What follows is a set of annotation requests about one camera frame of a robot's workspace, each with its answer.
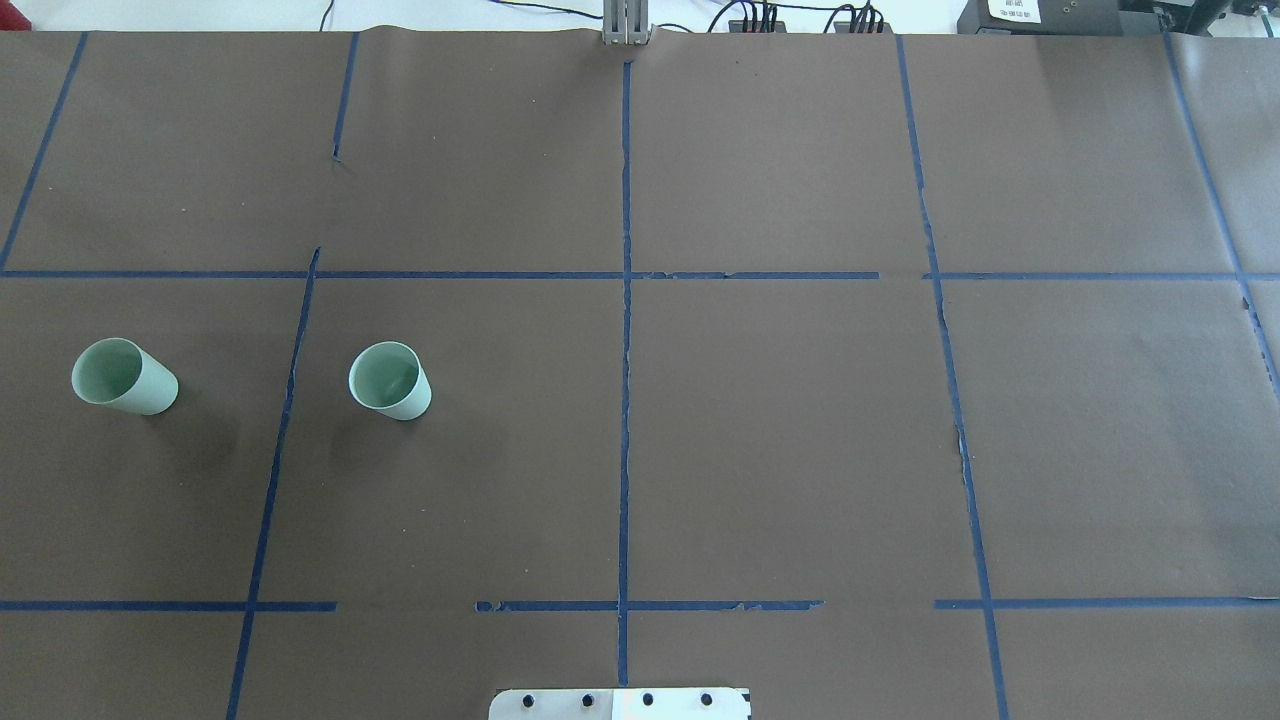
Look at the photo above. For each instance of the light green cup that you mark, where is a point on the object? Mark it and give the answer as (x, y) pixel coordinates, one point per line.
(118, 374)
(388, 378)

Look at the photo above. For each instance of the brown paper table cover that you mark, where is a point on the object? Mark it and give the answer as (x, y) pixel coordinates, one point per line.
(903, 377)

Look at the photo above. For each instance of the black power strip left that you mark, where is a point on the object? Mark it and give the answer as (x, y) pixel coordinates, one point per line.
(757, 25)

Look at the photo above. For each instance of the black power strip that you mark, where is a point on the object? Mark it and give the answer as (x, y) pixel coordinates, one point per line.
(870, 23)
(757, 25)

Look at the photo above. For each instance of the black power strip right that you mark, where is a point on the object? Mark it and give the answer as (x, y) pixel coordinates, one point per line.
(870, 23)

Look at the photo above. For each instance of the black equipment box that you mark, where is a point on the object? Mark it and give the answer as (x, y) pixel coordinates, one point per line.
(1064, 18)

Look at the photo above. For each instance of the aluminium frame post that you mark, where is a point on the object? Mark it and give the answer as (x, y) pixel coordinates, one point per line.
(626, 22)

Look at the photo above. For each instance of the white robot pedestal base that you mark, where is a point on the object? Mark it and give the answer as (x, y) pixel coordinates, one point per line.
(623, 703)

